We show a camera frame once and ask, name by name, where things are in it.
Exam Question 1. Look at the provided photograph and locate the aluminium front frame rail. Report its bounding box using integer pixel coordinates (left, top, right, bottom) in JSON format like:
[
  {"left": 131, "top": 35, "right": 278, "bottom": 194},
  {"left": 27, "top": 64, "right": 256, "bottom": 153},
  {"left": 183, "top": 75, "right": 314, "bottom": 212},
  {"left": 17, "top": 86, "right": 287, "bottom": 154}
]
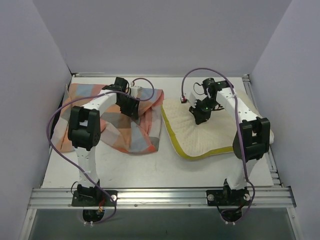
[{"left": 27, "top": 185, "right": 296, "bottom": 210}]

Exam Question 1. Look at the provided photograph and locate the checkered pastel pillowcase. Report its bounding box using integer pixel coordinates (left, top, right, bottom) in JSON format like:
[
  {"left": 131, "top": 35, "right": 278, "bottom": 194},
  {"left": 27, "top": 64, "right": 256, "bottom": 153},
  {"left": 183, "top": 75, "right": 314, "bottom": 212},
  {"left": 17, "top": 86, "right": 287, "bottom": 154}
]
[{"left": 51, "top": 83, "right": 164, "bottom": 155}]

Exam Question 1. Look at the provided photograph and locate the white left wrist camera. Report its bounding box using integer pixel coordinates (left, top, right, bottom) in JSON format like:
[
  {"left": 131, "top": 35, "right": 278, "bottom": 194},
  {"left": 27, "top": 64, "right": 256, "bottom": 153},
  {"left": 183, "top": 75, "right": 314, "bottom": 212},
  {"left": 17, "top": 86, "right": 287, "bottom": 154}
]
[{"left": 129, "top": 81, "right": 142, "bottom": 98}]

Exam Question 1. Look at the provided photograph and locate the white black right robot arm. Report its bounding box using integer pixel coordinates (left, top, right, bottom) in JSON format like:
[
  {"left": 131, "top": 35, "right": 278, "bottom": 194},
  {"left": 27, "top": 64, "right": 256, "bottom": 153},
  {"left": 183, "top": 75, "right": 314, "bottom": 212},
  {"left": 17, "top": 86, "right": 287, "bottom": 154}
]
[{"left": 186, "top": 78, "right": 274, "bottom": 205}]

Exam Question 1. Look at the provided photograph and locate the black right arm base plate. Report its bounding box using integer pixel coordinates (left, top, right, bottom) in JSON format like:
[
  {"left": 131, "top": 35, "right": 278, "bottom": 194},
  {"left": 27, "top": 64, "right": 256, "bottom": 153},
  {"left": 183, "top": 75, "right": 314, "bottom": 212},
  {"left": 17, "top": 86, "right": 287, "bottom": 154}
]
[{"left": 206, "top": 188, "right": 251, "bottom": 207}]

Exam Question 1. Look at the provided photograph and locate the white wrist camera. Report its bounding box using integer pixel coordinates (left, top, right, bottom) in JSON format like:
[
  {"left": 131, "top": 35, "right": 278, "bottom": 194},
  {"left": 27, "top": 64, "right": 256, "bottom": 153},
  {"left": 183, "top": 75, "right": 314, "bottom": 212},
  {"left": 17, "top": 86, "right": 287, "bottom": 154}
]
[
  {"left": 180, "top": 92, "right": 200, "bottom": 108},
  {"left": 129, "top": 81, "right": 142, "bottom": 98}
]

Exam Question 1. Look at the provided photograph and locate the aluminium right side rail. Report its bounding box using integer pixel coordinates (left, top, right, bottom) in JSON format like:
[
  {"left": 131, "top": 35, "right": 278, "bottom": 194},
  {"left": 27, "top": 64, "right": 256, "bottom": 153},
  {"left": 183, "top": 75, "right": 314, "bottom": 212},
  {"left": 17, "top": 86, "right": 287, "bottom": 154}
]
[{"left": 242, "top": 74, "right": 282, "bottom": 187}]

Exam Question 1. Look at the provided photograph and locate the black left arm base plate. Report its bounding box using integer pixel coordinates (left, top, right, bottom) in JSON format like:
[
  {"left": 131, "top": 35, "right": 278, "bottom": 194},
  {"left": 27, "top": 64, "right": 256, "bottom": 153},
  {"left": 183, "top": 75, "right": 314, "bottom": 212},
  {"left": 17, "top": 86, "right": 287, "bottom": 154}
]
[{"left": 71, "top": 190, "right": 115, "bottom": 207}]

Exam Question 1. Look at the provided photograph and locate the aluminium frame rail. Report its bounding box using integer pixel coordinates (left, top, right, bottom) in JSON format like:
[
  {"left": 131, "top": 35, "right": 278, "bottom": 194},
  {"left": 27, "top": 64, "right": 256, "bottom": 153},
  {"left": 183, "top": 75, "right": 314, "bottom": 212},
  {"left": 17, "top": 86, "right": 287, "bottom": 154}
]
[
  {"left": 72, "top": 72, "right": 250, "bottom": 78},
  {"left": 27, "top": 185, "right": 296, "bottom": 210}
]

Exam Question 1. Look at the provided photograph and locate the aluminium back frame rail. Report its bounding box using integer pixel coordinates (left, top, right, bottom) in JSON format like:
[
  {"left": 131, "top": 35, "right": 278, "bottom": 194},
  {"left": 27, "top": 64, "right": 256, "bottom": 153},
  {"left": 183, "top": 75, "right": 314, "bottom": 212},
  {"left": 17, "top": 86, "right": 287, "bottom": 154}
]
[{"left": 72, "top": 72, "right": 250, "bottom": 78}]

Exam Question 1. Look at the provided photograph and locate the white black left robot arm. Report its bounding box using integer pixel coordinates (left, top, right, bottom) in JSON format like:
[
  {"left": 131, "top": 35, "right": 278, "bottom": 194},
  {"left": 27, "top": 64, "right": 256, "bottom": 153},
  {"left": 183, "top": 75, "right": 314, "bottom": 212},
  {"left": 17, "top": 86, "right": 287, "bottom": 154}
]
[{"left": 67, "top": 84, "right": 142, "bottom": 206}]

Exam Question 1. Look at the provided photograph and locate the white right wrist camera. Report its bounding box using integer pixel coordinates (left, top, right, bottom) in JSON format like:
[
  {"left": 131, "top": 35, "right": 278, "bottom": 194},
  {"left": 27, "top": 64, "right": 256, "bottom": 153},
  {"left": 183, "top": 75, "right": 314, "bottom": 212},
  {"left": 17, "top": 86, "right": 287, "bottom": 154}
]
[{"left": 180, "top": 92, "right": 200, "bottom": 108}]

